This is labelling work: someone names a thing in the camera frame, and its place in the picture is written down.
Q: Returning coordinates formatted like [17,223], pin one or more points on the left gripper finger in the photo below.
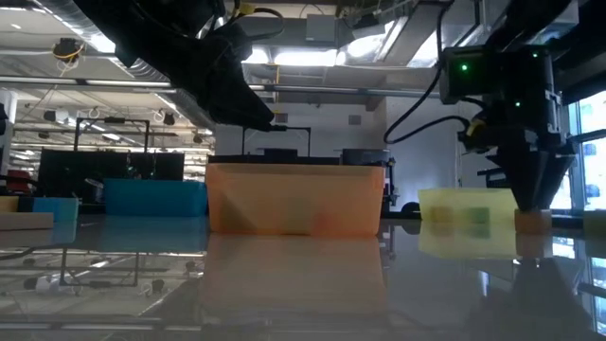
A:
[241,111]

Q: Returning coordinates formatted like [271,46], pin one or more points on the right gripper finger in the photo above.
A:
[549,180]
[518,180]

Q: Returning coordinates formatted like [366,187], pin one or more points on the orange small cube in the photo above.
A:
[532,222]

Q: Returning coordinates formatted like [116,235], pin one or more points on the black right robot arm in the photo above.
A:
[521,71]

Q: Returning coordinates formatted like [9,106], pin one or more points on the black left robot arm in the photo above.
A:
[156,28]

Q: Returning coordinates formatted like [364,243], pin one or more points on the white monitor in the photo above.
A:
[473,173]

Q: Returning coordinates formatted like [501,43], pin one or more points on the black workstation table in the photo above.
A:
[237,160]

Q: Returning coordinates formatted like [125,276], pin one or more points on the green small cube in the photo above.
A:
[477,215]

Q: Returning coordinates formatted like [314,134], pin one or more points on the yellow plastic bin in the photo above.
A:
[454,199]

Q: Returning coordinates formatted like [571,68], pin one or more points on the window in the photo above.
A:
[594,118]

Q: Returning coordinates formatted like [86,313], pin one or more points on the ceiling light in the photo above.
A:
[308,58]

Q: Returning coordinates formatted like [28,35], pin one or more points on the orange plastic bin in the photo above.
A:
[265,199]

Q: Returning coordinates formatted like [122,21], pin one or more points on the horizontal steel pipe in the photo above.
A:
[331,90]

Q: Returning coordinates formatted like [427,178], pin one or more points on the grey ceiling box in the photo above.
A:
[321,28]

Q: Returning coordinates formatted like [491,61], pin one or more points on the blue plastic bin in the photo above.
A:
[151,199]

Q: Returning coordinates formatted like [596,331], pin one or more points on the black equipment stand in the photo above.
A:
[390,189]

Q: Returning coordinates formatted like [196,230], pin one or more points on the black box monitor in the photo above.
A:
[364,157]

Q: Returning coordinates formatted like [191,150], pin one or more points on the red-orange block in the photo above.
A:
[324,225]

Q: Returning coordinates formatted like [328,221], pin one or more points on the teal block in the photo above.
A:
[57,208]

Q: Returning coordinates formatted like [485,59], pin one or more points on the red chair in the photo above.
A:
[19,182]

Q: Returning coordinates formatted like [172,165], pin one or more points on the flat wooden block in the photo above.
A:
[23,221]

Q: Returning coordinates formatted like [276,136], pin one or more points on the yellow block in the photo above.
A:
[8,203]

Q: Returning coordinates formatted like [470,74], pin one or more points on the grey wall plate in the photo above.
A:
[354,119]
[281,118]

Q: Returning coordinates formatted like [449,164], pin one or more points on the black metal frame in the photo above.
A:
[298,128]
[76,137]

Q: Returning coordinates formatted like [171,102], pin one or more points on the silver rectangular ceiling duct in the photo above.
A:
[421,47]

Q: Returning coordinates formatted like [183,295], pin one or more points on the silver round ceiling duct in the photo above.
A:
[61,7]

